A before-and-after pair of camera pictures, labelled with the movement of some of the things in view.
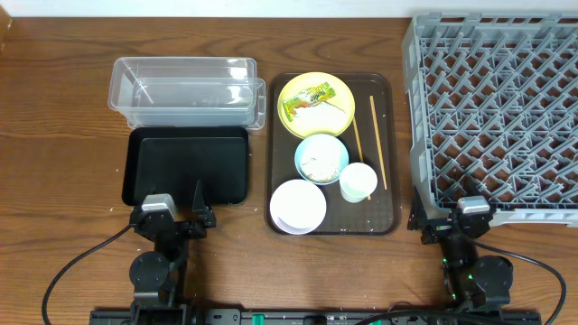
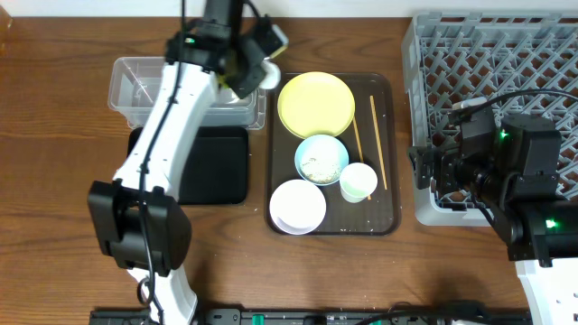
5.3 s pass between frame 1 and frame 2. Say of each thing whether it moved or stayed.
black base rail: stayed
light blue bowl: stayed
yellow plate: stayed
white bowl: stayed
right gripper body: moved
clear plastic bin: stayed
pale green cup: stayed
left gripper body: moved
